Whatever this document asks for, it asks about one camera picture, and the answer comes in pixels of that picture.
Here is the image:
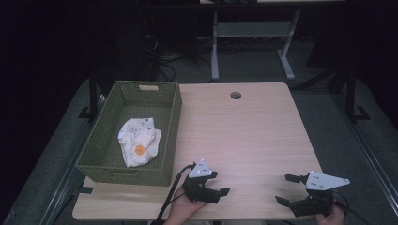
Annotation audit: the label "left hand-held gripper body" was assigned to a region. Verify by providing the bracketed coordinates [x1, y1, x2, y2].
[182, 158, 220, 204]

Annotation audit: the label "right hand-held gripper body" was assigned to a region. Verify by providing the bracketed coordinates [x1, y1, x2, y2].
[292, 171, 351, 218]

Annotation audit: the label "white printed cloth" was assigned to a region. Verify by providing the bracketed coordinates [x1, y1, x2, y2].
[117, 117, 162, 168]

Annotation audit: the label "green woven basket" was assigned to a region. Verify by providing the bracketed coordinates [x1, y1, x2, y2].
[75, 80, 183, 188]

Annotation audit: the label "person's left hand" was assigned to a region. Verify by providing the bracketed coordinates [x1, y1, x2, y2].
[163, 187, 208, 225]

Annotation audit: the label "person's right hand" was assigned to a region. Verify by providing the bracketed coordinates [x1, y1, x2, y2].
[314, 205, 346, 225]

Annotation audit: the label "black metal stand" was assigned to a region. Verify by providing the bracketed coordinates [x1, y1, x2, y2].
[343, 67, 372, 123]
[78, 68, 106, 121]

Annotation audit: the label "dark computer tower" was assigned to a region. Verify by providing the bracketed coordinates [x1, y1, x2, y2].
[111, 12, 159, 83]

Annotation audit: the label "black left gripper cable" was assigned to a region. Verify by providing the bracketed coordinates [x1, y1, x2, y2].
[155, 162, 197, 223]

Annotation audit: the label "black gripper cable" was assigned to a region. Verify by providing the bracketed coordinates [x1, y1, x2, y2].
[155, 162, 197, 223]
[331, 190, 374, 225]

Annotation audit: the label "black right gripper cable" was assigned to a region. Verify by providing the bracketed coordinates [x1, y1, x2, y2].
[331, 190, 374, 225]

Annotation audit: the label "grey metal floor rail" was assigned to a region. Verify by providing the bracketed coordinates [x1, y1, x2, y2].
[332, 93, 398, 218]
[38, 93, 107, 225]

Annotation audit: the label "black table edge bracket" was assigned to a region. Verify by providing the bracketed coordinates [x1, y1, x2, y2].
[73, 186, 95, 195]

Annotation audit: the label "black floor cables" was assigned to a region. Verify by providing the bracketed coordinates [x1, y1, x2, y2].
[157, 53, 176, 83]

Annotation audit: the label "white metal desk frame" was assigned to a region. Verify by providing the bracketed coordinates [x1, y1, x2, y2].
[210, 8, 302, 82]

